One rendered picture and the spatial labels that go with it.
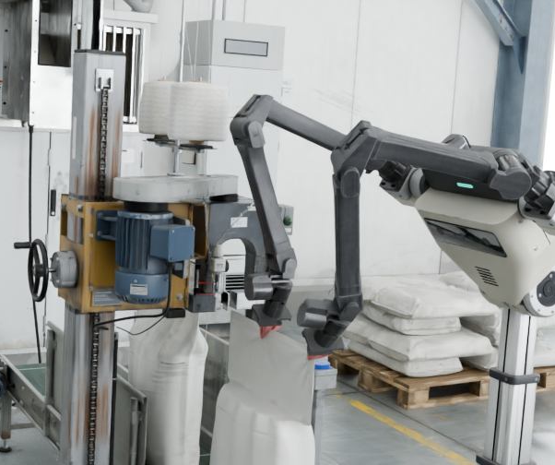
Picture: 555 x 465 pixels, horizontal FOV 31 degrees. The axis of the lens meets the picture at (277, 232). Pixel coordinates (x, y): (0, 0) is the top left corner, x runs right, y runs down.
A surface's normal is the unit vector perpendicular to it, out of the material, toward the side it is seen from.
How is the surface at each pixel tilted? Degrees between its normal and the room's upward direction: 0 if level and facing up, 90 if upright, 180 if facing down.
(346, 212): 117
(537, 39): 90
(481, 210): 40
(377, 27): 90
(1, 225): 90
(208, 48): 90
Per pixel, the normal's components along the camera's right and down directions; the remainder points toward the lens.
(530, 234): 0.48, 0.15
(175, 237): 0.80, 0.13
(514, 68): -0.88, 0.01
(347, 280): 0.08, 0.42
